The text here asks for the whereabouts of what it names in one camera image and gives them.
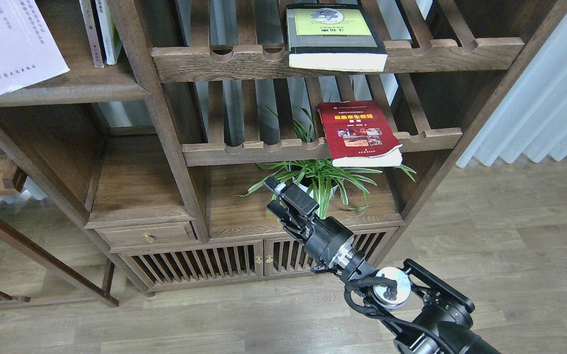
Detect brown upright book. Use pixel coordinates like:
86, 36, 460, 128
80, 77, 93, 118
79, 0, 104, 68

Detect yellow-green black thick book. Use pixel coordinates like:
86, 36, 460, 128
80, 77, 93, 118
286, 3, 388, 72

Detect white green upright book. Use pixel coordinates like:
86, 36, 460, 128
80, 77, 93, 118
96, 0, 123, 65

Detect green spider plant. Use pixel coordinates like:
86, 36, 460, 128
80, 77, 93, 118
236, 106, 418, 221

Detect white lavender paperback book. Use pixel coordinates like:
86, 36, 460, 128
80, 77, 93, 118
0, 0, 69, 95

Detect red paperback book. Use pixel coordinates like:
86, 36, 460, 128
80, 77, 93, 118
317, 100, 402, 167

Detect brass drawer knob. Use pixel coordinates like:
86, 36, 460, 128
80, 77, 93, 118
143, 233, 155, 243

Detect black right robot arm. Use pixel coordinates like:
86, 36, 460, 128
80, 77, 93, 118
265, 177, 497, 354

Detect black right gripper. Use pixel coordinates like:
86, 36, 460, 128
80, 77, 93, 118
264, 176, 362, 273

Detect white curtain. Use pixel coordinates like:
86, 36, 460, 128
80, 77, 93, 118
456, 15, 567, 168

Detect dark wooden bookshelf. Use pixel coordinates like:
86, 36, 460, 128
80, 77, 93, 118
0, 0, 567, 292

